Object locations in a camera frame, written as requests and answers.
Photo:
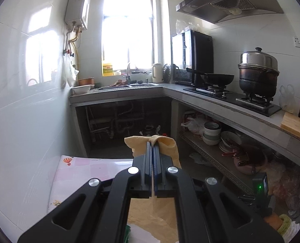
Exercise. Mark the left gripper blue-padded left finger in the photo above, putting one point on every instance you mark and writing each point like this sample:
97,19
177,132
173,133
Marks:
97,211

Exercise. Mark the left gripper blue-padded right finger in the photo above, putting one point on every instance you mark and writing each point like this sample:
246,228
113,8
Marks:
206,211

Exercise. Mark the brown paper bag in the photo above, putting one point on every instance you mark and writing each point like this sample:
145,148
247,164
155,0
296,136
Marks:
155,215

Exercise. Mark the person's right hand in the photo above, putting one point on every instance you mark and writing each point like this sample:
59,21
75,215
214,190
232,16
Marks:
274,221

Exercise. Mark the yellow plastic bag on shelf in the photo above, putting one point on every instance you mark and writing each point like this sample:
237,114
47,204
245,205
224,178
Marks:
283,182

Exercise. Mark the pink pot on shelf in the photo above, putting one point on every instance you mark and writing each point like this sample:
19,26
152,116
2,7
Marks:
250,159

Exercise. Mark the pink patterned table cover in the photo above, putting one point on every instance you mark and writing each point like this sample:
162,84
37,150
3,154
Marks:
74,172

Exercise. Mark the stack of white bowls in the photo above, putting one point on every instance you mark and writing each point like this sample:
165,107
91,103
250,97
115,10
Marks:
211,135

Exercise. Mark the wooden cutting board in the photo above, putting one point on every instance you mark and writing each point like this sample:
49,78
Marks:
291,124

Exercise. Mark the white plastic bag on shelf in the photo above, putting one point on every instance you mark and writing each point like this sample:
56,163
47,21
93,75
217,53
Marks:
195,125

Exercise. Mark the black gas stove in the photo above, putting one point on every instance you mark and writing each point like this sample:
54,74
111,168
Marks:
255,103

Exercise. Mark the white bowl on counter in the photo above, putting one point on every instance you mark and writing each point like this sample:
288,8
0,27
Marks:
78,90

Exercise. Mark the black wok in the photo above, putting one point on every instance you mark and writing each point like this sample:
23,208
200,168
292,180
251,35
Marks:
213,79

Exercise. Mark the steel steamer pot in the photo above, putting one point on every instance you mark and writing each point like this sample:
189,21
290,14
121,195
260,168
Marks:
258,74

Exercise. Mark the copper coloured pot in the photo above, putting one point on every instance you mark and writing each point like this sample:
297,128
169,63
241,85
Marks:
86,81

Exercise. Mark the steel sink faucet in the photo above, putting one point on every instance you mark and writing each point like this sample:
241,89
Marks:
127,75

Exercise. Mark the cream electric kettle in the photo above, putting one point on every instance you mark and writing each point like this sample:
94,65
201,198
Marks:
157,73

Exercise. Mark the yellow box on windowsill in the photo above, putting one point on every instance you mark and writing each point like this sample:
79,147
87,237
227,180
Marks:
107,69

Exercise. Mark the white water heater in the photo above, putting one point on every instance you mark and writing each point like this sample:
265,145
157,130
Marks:
77,13

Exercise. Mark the steel range hood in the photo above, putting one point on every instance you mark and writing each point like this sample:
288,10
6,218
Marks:
215,11

